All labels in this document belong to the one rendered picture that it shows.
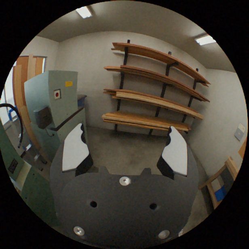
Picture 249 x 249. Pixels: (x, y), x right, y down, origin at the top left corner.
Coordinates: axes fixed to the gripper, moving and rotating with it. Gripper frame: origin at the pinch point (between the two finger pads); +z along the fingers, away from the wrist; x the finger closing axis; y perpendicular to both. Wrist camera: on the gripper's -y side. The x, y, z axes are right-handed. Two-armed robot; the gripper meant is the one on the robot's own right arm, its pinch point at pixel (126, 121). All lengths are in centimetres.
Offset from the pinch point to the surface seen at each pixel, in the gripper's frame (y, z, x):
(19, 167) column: 31, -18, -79
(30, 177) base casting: 38, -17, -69
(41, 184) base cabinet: 55, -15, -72
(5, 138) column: 5, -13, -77
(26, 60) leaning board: -106, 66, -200
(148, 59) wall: -68, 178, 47
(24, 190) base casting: 38, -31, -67
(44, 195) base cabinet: 64, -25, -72
